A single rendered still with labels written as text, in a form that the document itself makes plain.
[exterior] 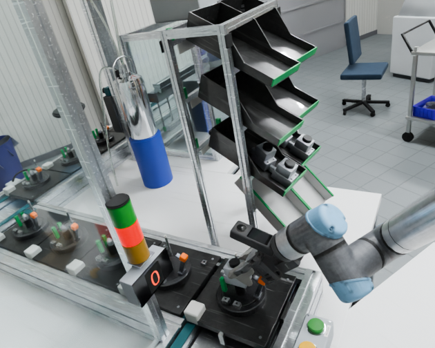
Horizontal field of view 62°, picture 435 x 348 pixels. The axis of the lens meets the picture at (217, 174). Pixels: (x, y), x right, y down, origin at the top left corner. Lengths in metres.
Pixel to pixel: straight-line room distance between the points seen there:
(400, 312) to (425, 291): 0.11
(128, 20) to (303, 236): 4.62
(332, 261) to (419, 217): 0.18
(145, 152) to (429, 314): 1.28
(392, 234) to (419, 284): 0.50
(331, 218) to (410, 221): 0.14
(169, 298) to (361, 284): 0.58
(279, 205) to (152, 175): 0.82
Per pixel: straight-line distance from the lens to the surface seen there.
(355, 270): 0.78
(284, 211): 1.19
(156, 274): 0.86
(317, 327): 1.01
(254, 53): 1.02
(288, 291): 1.08
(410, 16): 5.44
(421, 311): 1.22
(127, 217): 0.75
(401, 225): 0.78
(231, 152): 1.07
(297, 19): 6.66
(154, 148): 1.77
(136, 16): 5.20
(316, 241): 0.76
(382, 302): 1.22
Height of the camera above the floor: 1.79
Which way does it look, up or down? 30 degrees down
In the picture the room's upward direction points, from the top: 12 degrees counter-clockwise
